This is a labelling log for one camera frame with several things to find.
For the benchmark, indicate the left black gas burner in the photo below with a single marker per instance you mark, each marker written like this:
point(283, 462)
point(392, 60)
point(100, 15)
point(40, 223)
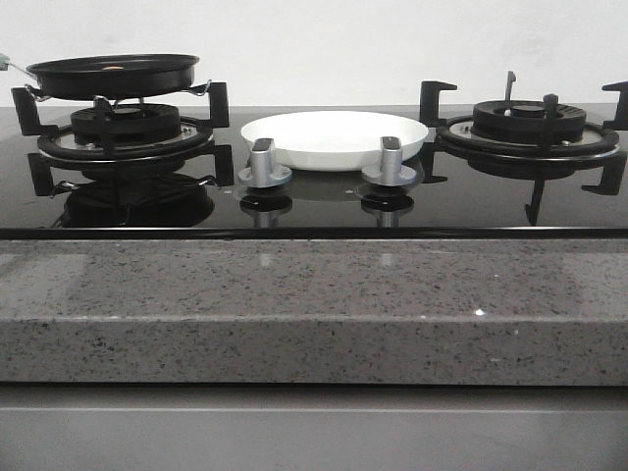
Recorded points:
point(128, 133)

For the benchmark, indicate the black gas burner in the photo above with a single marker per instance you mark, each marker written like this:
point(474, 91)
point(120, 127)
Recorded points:
point(524, 131)
point(128, 133)

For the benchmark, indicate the left silver stove knob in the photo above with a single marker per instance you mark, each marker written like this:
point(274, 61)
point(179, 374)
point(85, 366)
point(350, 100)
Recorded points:
point(263, 170)

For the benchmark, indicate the right silver stove knob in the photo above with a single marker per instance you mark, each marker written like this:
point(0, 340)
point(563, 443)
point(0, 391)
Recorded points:
point(389, 171)

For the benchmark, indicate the right black gas burner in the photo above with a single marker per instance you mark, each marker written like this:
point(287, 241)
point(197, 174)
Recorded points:
point(524, 131)

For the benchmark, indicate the right black pan support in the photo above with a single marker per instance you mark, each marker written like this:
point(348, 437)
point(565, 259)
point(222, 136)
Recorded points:
point(432, 100)

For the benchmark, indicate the left black pan support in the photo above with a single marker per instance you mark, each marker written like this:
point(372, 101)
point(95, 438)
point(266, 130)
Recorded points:
point(218, 103)

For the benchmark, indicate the small black frying pan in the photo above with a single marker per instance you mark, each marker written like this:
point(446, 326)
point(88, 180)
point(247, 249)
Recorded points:
point(144, 75)

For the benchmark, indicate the black pan support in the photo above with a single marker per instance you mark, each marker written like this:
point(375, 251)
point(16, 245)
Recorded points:
point(432, 100)
point(218, 103)

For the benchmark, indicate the silver stove knob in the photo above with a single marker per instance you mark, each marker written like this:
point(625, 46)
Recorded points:
point(389, 171)
point(263, 170)

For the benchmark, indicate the black glass gas hob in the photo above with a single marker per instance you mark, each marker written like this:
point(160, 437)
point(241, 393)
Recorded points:
point(311, 206)

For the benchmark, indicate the white round plate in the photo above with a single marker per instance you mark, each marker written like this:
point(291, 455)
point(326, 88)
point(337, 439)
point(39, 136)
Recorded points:
point(334, 141)

